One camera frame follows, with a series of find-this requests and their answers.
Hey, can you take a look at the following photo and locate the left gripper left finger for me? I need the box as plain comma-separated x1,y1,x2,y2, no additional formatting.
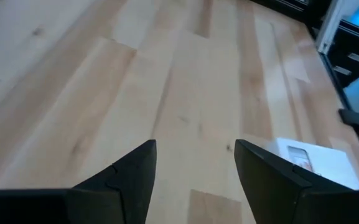
0,139,157,224

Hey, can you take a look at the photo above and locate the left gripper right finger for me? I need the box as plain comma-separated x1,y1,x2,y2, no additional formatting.
234,139,359,224

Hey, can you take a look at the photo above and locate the white playing card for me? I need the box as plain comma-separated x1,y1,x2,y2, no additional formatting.
275,138,359,190

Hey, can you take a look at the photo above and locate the black table clamp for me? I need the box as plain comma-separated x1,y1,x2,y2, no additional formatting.
337,108,359,139

